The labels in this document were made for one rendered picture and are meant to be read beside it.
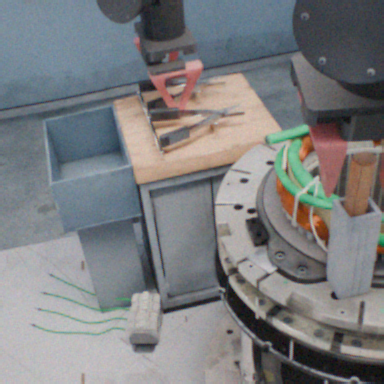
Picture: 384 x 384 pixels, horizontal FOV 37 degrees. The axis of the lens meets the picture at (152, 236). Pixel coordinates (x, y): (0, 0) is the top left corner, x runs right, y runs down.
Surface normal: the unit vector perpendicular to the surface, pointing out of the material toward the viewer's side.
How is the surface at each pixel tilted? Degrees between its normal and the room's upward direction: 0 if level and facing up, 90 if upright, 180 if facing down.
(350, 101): 6
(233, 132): 0
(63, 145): 90
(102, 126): 90
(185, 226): 90
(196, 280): 90
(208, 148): 0
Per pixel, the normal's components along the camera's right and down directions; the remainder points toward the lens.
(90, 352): -0.14, -0.73
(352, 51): -0.49, 0.67
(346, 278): 0.18, 0.64
